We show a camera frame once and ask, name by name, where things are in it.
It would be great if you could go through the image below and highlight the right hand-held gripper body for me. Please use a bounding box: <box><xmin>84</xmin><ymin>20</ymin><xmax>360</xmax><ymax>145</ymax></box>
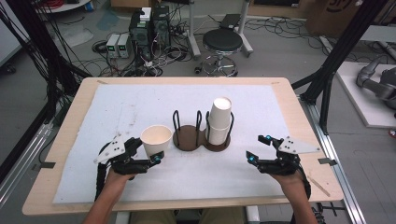
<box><xmin>256</xmin><ymin>135</ymin><xmax>321</xmax><ymax>175</ymax></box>

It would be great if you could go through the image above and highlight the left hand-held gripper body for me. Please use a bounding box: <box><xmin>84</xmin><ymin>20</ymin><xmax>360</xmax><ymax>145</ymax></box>
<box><xmin>93</xmin><ymin>134</ymin><xmax>157</xmax><ymax>175</ymax></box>

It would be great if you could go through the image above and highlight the single white paper cup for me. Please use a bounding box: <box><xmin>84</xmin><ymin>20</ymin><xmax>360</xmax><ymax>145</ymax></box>
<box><xmin>139</xmin><ymin>124</ymin><xmax>174</xmax><ymax>158</ymax></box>

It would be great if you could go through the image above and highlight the brown cup holder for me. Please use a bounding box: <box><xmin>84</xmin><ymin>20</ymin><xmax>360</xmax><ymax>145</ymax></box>
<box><xmin>172</xmin><ymin>109</ymin><xmax>235</xmax><ymax>153</ymax></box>

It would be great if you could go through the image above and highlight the stack of white paper cups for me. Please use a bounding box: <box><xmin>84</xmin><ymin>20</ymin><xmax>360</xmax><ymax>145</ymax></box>
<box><xmin>205</xmin><ymin>96</ymin><xmax>233</xmax><ymax>146</ymax></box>

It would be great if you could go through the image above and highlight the person's left hand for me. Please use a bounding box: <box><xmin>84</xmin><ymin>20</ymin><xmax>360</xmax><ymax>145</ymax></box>
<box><xmin>103</xmin><ymin>168</ymin><xmax>138</xmax><ymax>189</ymax></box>

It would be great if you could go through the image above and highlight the person's right hand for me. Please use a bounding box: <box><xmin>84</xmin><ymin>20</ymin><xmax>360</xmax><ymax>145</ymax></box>
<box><xmin>270</xmin><ymin>170</ymin><xmax>305</xmax><ymax>191</ymax></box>

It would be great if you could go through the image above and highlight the black tape strip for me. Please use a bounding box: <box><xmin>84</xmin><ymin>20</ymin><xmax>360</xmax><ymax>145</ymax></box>
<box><xmin>32</xmin><ymin>161</ymin><xmax>57</xmax><ymax>172</ymax></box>
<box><xmin>317</xmin><ymin>157</ymin><xmax>338</xmax><ymax>166</ymax></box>

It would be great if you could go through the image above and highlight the white table mat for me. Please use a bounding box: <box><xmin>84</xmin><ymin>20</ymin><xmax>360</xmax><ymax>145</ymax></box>
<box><xmin>52</xmin><ymin>83</ymin><xmax>293</xmax><ymax>205</ymax></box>

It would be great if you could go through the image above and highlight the thin wooden strip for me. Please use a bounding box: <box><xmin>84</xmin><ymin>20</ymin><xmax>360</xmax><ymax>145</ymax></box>
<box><xmin>307</xmin><ymin>175</ymin><xmax>332</xmax><ymax>198</ymax></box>

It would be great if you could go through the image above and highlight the white table leg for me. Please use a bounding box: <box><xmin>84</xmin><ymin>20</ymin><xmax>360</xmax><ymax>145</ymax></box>
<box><xmin>115</xmin><ymin>211</ymin><xmax>130</xmax><ymax>224</ymax></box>
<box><xmin>245</xmin><ymin>204</ymin><xmax>261</xmax><ymax>224</ymax></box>

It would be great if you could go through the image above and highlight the person's right leg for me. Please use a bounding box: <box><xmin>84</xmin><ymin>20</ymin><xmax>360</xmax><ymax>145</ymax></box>
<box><xmin>199</xmin><ymin>206</ymin><xmax>248</xmax><ymax>224</ymax></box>

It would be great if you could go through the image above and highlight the white base board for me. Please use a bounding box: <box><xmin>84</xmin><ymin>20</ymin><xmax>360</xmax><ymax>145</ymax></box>
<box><xmin>335</xmin><ymin>61</ymin><xmax>396</xmax><ymax>129</ymax></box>

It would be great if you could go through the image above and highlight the grey bench power supply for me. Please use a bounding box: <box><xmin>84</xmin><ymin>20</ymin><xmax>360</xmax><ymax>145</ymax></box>
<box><xmin>118</xmin><ymin>33</ymin><xmax>133</xmax><ymax>59</ymax></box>
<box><xmin>106</xmin><ymin>33</ymin><xmax>121</xmax><ymax>59</ymax></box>

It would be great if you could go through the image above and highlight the white stand leg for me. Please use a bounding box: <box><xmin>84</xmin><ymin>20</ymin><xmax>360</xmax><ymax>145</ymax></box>
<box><xmin>237</xmin><ymin>0</ymin><xmax>255</xmax><ymax>58</ymax></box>
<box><xmin>187</xmin><ymin>0</ymin><xmax>203</xmax><ymax>60</ymax></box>

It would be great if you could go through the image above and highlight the black round stool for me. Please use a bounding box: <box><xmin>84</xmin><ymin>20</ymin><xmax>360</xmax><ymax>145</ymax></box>
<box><xmin>201</xmin><ymin>28</ymin><xmax>245</xmax><ymax>77</ymax></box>

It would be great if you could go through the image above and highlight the black computer tower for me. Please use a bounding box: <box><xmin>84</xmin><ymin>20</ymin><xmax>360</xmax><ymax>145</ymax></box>
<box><xmin>128</xmin><ymin>7</ymin><xmax>154</xmax><ymax>62</ymax></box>
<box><xmin>151</xmin><ymin>5</ymin><xmax>172</xmax><ymax>49</ymax></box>

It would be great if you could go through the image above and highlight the black flat device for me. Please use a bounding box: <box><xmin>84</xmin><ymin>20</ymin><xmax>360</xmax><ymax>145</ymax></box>
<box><xmin>219</xmin><ymin>13</ymin><xmax>242</xmax><ymax>30</ymax></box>

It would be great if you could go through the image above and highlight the small white box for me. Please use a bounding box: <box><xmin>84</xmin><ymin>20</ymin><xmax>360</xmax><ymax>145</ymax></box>
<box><xmin>139</xmin><ymin>7</ymin><xmax>153</xmax><ymax>22</ymax></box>

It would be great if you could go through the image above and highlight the brown cardboard box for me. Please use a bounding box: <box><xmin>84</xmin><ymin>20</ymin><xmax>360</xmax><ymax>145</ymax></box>
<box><xmin>305</xmin><ymin>0</ymin><xmax>396</xmax><ymax>39</ymax></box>

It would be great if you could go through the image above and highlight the white round table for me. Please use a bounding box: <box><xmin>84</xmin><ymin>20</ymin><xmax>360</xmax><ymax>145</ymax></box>
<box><xmin>35</xmin><ymin>0</ymin><xmax>92</xmax><ymax>14</ymax></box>

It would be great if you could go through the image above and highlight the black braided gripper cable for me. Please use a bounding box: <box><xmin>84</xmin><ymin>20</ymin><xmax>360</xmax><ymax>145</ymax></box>
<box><xmin>298</xmin><ymin>167</ymin><xmax>313</xmax><ymax>201</ymax></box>
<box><xmin>93</xmin><ymin>162</ymin><xmax>108</xmax><ymax>201</ymax></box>

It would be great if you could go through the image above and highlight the aluminium rail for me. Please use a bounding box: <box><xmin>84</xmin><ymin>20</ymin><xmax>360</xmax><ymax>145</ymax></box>
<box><xmin>298</xmin><ymin>95</ymin><xmax>368</xmax><ymax>224</ymax></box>
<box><xmin>0</xmin><ymin>121</ymin><xmax>54</xmax><ymax>209</ymax></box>

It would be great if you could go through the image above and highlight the tangle of floor cables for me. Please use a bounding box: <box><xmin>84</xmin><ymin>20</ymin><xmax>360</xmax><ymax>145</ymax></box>
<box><xmin>80</xmin><ymin>18</ymin><xmax>200</xmax><ymax>78</ymax></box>

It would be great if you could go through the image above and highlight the black metal frame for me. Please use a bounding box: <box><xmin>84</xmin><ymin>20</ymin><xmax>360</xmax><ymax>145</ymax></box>
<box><xmin>290</xmin><ymin>0</ymin><xmax>390</xmax><ymax>135</ymax></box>
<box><xmin>0</xmin><ymin>0</ymin><xmax>92</xmax><ymax>185</ymax></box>

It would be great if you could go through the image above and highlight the coiled black cable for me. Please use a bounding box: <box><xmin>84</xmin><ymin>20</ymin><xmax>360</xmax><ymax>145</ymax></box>
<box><xmin>91</xmin><ymin>39</ymin><xmax>108</xmax><ymax>54</ymax></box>

